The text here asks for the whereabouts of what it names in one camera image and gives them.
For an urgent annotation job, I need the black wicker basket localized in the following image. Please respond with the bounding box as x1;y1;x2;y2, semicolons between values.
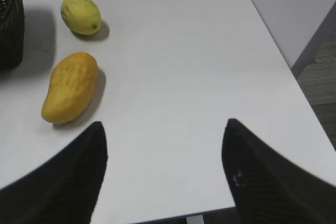
1;0;25;70

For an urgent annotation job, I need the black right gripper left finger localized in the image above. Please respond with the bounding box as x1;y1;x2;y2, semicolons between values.
1;122;108;223

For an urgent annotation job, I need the yellow-green lemon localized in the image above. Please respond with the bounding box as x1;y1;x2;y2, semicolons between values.
61;0;101;36

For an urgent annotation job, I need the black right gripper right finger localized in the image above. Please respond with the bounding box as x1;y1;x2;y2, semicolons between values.
222;119;335;223

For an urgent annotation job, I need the yellow mango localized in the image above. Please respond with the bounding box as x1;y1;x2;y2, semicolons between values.
41;52;99;124

